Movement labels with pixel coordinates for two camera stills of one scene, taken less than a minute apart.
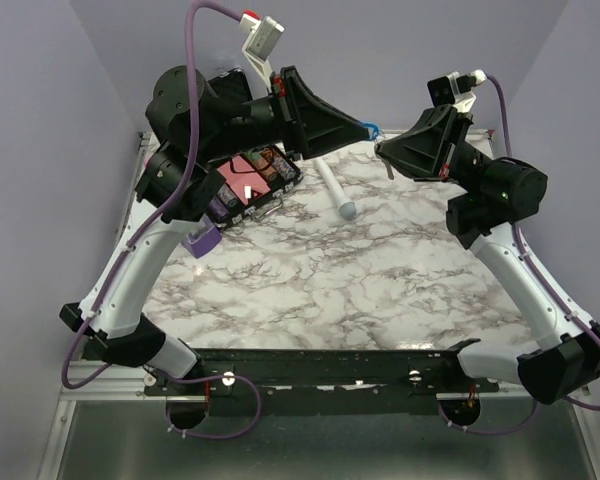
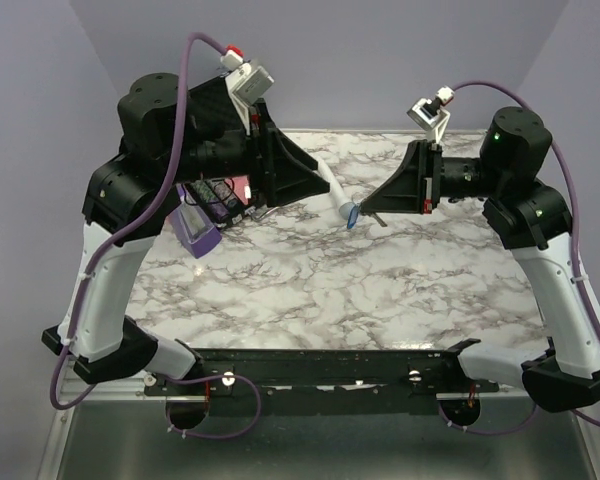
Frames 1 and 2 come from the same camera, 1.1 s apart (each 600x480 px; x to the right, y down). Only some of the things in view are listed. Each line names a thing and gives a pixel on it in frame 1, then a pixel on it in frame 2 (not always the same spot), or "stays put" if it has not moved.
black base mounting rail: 320,381 stays put
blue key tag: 366,124 → 352,216
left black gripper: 311,124 → 280,172
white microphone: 347,208 stays put
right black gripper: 424,149 → 415,187
